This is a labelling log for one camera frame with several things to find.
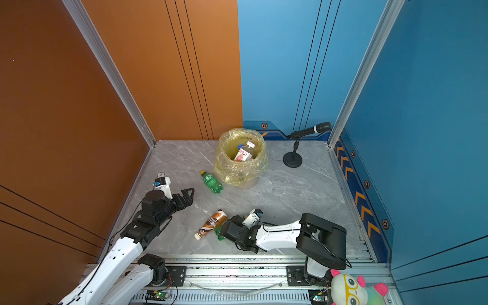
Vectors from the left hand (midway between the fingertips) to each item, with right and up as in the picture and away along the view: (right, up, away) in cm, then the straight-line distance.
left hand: (186, 190), depth 80 cm
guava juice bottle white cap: (+25, +16, +7) cm, 30 cm away
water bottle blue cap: (+22, +20, +15) cm, 33 cm away
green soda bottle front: (+13, -18, +1) cm, 22 cm away
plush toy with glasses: (+61, -31, -16) cm, 70 cm away
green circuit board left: (-6, -37, -10) cm, 39 cm away
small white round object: (-23, +4, +25) cm, 34 cm away
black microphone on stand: (+53, +13, +29) cm, 61 cm away
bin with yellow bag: (+24, +7, -1) cm, 25 cm away
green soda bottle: (+7, +1, +17) cm, 18 cm away
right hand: (+18, -16, +4) cm, 25 cm away
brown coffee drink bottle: (+12, -14, +3) cm, 18 cm away
